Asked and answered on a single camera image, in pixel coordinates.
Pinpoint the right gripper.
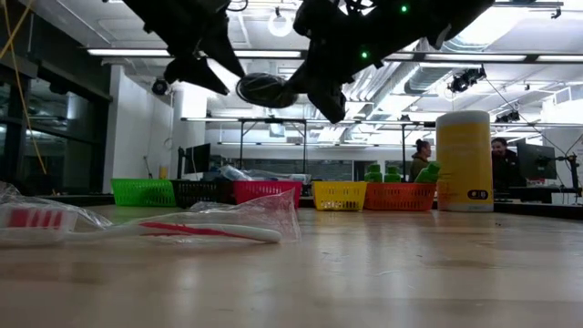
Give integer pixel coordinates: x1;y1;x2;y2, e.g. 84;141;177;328
285;0;397;125

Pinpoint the black metal rack frame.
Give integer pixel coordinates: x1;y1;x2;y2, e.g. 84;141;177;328
180;116;433;181

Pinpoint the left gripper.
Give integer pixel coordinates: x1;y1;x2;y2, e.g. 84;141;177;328
136;0;248;97

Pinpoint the yellow cable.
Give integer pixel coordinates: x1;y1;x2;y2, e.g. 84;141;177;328
0;0;48;175

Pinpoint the orange plastic basket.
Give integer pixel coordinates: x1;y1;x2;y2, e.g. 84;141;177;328
363;182;438;212

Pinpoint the person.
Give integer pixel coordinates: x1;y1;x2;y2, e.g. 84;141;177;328
408;138;433;183
490;137;526;192

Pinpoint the green plastic basket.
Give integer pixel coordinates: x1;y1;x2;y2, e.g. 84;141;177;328
110;178;178;208

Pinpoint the yellow plastic basket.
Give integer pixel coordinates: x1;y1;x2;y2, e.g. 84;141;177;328
312;180;368;212

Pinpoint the red plastic basket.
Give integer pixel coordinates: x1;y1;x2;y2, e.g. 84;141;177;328
232;180;304;209

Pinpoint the white ring lamp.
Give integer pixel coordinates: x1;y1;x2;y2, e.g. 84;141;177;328
267;7;295;38

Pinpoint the black plastic basket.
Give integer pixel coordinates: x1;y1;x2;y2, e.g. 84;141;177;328
171;179;238;210

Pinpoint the silver ventilation duct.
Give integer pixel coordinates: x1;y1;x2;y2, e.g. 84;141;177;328
345;38;456;118

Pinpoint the red white toothbrush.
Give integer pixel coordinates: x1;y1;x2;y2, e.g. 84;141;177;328
0;180;302;248

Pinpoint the black computer monitor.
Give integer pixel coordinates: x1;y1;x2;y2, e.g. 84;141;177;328
177;142;212;179
517;141;557;181

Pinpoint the ceiling light strip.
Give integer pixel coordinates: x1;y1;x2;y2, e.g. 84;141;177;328
232;49;303;58
536;54;582;63
86;48;171;57
409;53;528;62

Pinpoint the yellow canister white lid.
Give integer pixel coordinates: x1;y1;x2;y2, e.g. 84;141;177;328
435;110;495;213

